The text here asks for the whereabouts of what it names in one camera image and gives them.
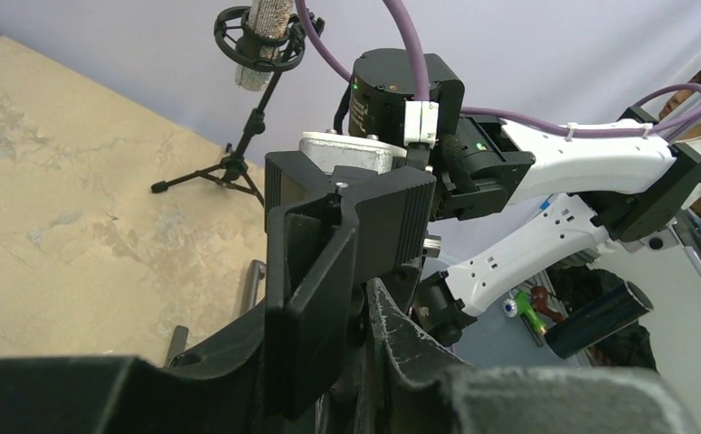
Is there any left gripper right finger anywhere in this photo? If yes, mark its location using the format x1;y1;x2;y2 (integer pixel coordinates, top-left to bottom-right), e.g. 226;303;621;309
355;279;698;433

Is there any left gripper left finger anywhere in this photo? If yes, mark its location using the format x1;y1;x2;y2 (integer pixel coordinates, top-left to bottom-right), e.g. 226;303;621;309
0;304;264;433

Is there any black round-base microphone stand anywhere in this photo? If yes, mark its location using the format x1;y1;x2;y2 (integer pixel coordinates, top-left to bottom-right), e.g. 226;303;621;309
264;151;436;420

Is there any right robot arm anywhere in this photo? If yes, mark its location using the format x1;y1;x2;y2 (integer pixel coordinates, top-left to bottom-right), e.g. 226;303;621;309
339;48;701;345

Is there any glitter silver-head microphone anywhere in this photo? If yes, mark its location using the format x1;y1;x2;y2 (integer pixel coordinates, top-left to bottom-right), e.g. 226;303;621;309
235;0;295;91

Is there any dark grey metal pipe fitting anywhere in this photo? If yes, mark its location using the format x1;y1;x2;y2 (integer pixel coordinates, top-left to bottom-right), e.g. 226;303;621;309
164;259;267;366

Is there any dark cylinder on floor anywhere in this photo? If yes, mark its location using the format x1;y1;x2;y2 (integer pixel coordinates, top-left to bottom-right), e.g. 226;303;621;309
544;281;654;359

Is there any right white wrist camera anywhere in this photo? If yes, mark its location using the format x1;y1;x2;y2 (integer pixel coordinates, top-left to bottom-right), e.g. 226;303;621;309
298;100;441;176

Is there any black shock-mount tripod stand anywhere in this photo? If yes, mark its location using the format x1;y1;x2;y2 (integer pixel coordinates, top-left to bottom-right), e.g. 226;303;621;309
150;4;324;203

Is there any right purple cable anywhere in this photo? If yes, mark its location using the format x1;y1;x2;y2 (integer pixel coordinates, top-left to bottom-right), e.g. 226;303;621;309
294;0;701;140

